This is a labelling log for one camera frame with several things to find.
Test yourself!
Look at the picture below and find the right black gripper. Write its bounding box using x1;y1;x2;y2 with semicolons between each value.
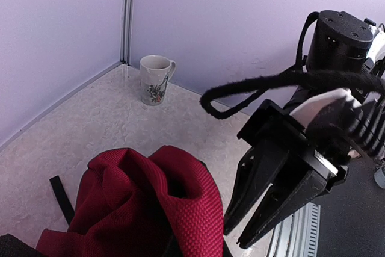
224;99;348;249

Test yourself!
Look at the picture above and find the red backpack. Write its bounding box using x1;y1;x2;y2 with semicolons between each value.
0;144;229;257

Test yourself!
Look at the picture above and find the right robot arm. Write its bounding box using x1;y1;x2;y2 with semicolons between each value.
224;10;384;249

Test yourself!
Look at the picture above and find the white printed mug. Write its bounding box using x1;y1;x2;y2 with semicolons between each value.
140;55;176;106

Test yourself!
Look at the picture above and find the front aluminium rail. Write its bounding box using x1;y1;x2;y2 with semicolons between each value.
267;203;321;257

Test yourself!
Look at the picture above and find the right aluminium frame post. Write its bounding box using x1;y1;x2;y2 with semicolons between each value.
120;0;134;65

